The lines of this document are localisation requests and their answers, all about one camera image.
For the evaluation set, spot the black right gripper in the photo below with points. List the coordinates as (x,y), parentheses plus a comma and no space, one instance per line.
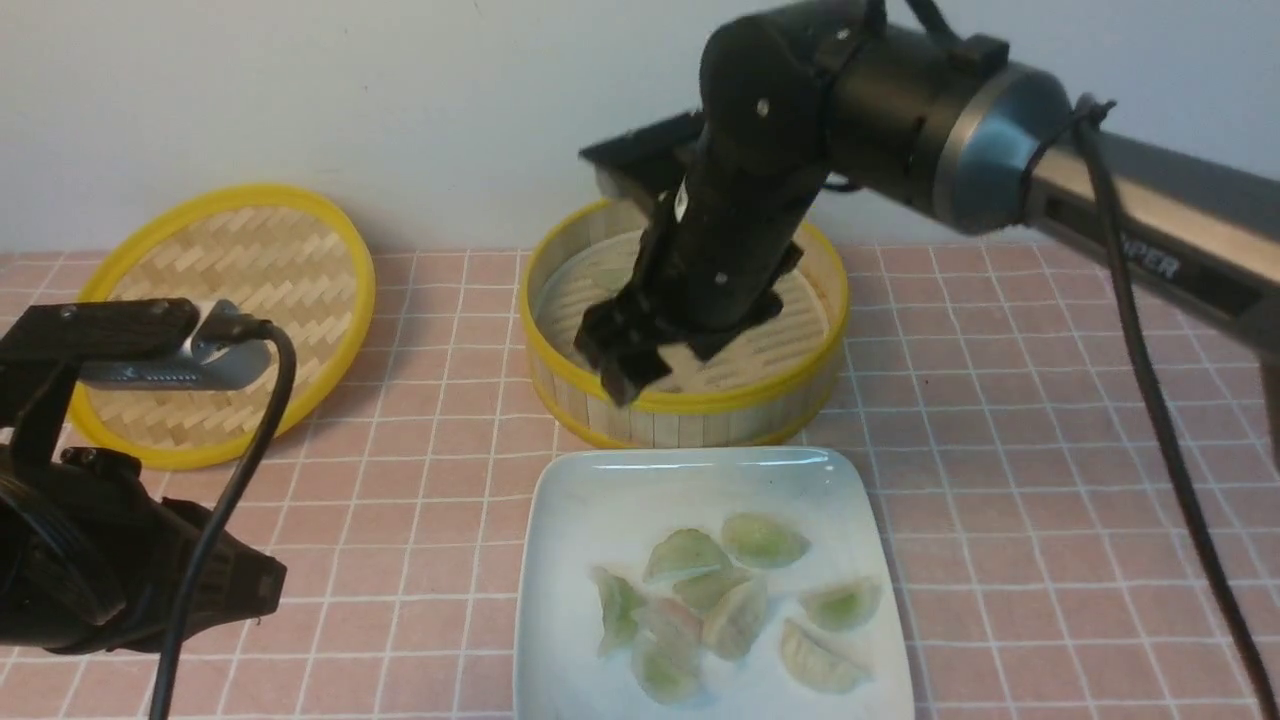
(725,238)

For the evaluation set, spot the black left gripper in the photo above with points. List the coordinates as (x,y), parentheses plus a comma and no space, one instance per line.
(142,546)

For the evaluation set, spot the pinkish dumpling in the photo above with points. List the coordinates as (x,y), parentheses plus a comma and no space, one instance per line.
(668,620)

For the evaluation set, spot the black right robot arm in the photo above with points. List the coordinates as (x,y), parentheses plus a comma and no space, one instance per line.
(829,95)

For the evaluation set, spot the white square plate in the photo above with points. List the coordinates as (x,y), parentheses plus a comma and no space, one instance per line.
(608,509)

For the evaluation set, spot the green dumpling plate top left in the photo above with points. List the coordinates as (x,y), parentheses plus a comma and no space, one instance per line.
(685,553)

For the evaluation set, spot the green dumpling plate top right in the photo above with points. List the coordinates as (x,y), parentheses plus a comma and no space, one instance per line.
(761,541)

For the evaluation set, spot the green dumpling plate far left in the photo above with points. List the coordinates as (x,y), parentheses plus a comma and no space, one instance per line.
(618,601)

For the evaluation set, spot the green dumpling plate middle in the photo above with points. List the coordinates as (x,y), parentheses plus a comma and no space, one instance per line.
(702,593)

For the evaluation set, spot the pale pleated dumpling plate centre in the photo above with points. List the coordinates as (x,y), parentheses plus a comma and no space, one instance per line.
(729,630)

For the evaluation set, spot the green dumpling plate bottom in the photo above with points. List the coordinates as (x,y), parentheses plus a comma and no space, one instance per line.
(668,673)

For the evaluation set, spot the pale dumpling plate bottom right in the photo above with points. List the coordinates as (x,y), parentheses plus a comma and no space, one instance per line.
(810,662)

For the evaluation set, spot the bamboo steamer basket yellow rim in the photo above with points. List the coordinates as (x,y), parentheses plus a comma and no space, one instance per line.
(767,413)

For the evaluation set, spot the white steamer liner cloth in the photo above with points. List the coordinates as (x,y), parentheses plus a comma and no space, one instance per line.
(594,274)

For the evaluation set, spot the woven bamboo steamer lid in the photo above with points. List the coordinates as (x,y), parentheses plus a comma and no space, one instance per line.
(278,252)

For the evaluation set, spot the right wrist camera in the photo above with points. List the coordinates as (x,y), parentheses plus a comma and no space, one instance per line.
(642,164)

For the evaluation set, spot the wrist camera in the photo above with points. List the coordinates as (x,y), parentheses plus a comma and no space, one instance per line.
(148,344)
(642,164)

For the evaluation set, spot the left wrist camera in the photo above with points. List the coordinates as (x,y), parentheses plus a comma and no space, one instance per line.
(148,344)

